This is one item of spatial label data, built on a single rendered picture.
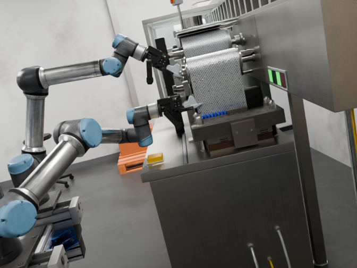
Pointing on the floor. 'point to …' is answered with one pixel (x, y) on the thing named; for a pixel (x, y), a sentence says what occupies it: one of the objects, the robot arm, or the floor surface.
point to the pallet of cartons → (131, 156)
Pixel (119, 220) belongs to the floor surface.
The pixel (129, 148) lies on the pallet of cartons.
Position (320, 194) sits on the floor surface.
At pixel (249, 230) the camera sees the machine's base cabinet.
